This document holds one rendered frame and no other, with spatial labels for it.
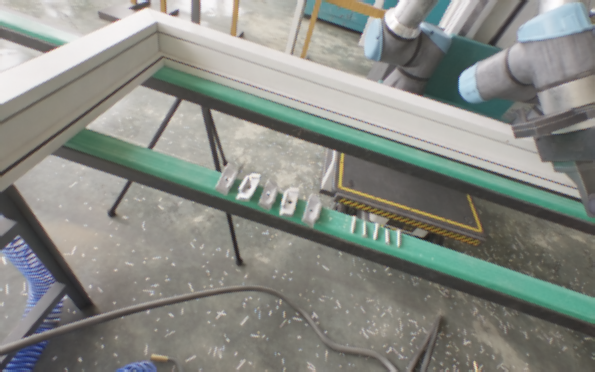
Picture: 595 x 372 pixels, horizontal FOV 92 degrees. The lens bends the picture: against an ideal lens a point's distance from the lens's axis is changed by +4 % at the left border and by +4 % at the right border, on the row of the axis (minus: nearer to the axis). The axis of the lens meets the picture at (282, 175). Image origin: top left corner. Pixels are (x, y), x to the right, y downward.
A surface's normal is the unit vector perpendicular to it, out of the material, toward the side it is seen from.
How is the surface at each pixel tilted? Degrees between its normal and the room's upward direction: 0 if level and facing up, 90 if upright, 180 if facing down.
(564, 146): 116
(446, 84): 90
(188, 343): 0
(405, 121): 90
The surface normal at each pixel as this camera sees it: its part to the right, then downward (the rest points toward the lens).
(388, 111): -0.21, 0.67
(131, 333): 0.22, -0.68
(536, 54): -0.91, 0.33
